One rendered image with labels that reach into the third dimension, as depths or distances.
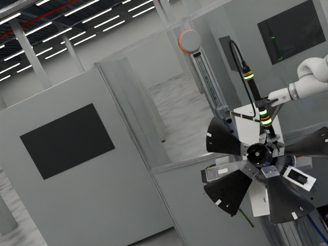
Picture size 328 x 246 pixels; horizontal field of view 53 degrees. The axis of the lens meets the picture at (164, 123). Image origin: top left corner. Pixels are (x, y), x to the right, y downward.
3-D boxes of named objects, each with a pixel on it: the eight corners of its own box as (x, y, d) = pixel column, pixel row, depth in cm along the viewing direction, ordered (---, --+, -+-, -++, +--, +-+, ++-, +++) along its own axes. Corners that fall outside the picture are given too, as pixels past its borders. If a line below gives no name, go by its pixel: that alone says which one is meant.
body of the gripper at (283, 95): (295, 102, 153) (271, 109, 159) (295, 96, 162) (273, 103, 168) (289, 87, 152) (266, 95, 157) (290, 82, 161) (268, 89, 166)
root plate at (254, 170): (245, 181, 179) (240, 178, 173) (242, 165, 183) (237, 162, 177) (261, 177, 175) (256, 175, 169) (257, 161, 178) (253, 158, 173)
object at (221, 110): (218, 118, 234) (214, 107, 232) (227, 114, 234) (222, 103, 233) (224, 120, 223) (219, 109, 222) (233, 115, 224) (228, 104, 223)
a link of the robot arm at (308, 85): (293, 78, 154) (298, 96, 151) (322, 68, 148) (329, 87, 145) (296, 83, 161) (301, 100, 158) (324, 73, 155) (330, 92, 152)
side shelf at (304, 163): (261, 164, 249) (260, 160, 248) (311, 152, 232) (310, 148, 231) (257, 179, 228) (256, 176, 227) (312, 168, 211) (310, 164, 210)
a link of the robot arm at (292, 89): (299, 101, 153) (293, 103, 154) (300, 96, 161) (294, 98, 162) (294, 85, 151) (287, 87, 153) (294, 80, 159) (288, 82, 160)
